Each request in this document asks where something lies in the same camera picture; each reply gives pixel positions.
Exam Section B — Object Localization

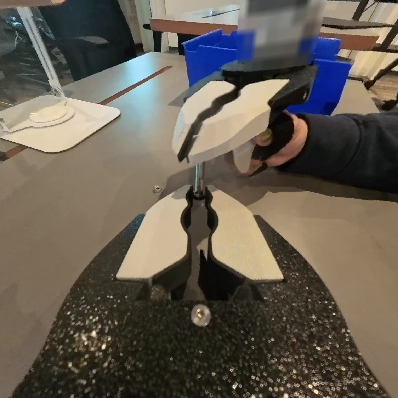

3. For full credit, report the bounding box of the grey desk with wooden edge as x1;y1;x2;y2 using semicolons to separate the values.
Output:
143;6;380;56

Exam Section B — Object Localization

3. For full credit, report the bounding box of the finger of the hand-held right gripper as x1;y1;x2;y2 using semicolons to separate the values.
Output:
177;79;290;165
172;81;238;157

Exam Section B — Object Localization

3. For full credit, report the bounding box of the black rolling panel stand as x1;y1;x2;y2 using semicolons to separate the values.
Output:
320;0;398;111

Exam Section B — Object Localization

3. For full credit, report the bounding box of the blue plastic bin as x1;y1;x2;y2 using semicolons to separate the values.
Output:
182;29;352;116

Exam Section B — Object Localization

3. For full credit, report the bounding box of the person's right hand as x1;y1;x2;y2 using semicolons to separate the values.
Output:
253;113;312;170

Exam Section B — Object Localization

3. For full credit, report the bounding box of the steel bolt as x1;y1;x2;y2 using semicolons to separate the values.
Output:
193;162;208;199

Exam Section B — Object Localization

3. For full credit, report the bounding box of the person's right forearm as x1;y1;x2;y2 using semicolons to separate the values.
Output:
277;107;398;195

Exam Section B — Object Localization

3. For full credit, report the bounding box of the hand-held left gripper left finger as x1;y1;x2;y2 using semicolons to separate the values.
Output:
116;185;193;291

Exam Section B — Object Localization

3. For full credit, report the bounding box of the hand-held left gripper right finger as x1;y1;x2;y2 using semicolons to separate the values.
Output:
206;186;284;291

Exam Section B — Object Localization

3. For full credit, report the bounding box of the white display stand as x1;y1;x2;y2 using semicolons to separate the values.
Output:
0;0;122;153

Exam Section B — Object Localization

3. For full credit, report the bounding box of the black office chair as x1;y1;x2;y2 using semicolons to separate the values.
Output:
40;0;137;82

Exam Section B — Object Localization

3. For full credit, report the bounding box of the flat metal plate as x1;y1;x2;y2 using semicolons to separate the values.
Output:
202;8;240;17

